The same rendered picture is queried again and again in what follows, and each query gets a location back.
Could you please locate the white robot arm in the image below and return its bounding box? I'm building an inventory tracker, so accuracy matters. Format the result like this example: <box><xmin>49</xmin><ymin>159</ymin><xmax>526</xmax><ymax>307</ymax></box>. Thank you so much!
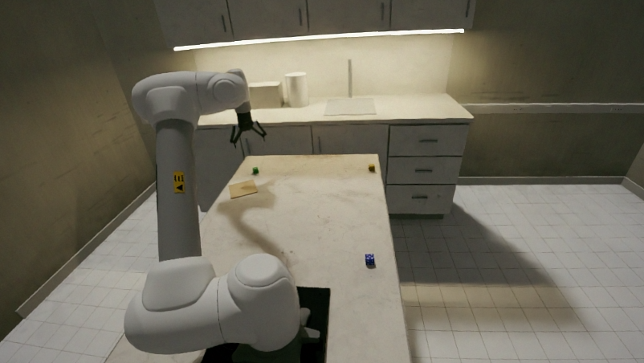
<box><xmin>124</xmin><ymin>69</ymin><xmax>320</xmax><ymax>363</ymax></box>

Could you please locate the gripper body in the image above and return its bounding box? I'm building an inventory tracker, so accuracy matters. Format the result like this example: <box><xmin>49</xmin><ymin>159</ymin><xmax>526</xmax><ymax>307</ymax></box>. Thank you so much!
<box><xmin>236</xmin><ymin>111</ymin><xmax>254</xmax><ymax>132</ymax></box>

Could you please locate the tan flat mat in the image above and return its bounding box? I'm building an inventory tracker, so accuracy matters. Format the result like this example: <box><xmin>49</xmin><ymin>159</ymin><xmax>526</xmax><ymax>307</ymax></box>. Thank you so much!
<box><xmin>229</xmin><ymin>179</ymin><xmax>258</xmax><ymax>199</ymax></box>

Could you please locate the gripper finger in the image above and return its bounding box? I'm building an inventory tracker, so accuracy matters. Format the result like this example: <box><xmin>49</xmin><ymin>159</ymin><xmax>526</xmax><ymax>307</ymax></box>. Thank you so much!
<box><xmin>230</xmin><ymin>124</ymin><xmax>246</xmax><ymax>155</ymax></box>
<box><xmin>248</xmin><ymin>120</ymin><xmax>267</xmax><ymax>149</ymax></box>

